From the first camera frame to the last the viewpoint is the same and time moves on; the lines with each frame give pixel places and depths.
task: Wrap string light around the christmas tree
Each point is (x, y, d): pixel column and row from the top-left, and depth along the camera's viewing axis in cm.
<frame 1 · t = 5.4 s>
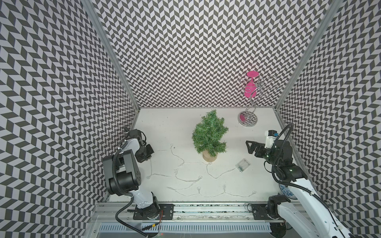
left hand: (150, 156, 91), fingers closed
right hand: (252, 145, 79), fingers open
small green christmas tree: (208, 135, 71), point 28 cm above the table
clear battery box: (242, 165, 90), on the table
pink wine glass: (250, 89, 101), point 23 cm above the table

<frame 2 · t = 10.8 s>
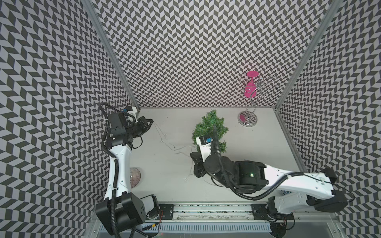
left hand: (153, 121, 75), fingers closed
right hand: (192, 158, 59), fingers closed
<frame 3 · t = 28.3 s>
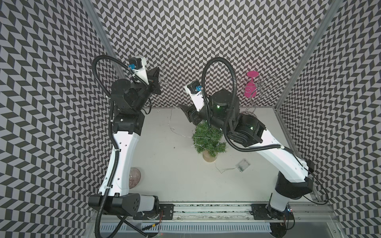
left hand: (158, 69, 58), fingers closed
right hand: (188, 102, 55), fingers open
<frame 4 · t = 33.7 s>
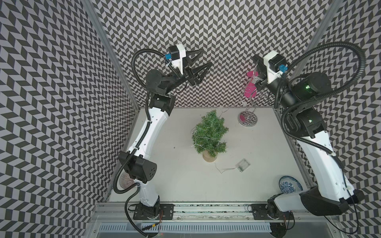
left hand: (208, 57, 51), fingers open
right hand: (257, 58, 48), fingers closed
blue white patterned plate: (288, 184, 82), on the table
